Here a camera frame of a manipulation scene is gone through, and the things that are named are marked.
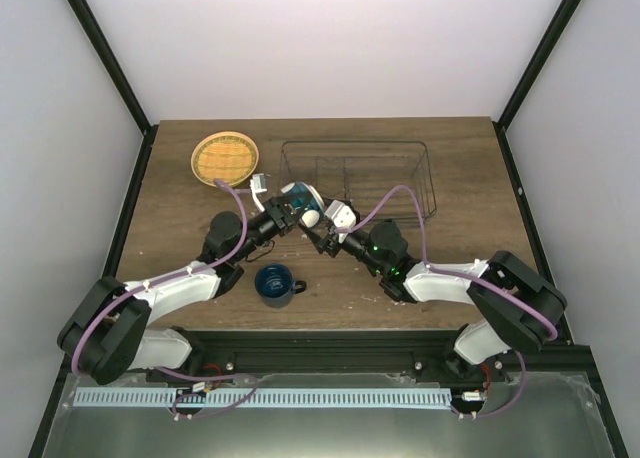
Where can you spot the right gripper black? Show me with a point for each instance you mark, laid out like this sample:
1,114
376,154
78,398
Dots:
322,244

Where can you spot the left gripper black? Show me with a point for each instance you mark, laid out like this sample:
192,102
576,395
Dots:
281,215

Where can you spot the teal and white bowl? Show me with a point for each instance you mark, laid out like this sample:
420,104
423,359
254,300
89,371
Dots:
306,201

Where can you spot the dark blue enamel mug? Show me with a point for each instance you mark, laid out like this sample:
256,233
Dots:
276,286

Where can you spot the black wire dish rack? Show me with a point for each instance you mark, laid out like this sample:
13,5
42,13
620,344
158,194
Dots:
362,172

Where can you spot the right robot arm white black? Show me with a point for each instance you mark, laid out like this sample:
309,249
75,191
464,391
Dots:
520,310

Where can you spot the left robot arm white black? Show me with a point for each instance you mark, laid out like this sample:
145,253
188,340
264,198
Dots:
110,332

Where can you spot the yellow woven bamboo plate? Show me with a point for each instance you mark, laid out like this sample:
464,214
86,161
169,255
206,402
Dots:
228,155

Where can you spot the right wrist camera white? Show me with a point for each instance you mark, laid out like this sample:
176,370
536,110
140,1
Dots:
340,215

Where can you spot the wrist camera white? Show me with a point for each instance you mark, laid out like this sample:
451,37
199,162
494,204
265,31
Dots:
258,186
340,215

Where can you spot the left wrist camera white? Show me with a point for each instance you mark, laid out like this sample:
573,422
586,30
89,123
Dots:
258,186

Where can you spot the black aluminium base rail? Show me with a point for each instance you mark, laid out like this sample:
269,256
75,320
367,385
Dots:
424,355

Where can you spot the light blue slotted cable duct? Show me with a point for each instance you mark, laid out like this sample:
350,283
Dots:
420,398

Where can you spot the left black frame post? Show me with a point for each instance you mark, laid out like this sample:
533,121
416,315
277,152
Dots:
101,46

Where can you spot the black frame post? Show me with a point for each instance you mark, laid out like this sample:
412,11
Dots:
551,36
101,46

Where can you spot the right black frame post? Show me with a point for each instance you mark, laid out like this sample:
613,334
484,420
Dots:
551,36

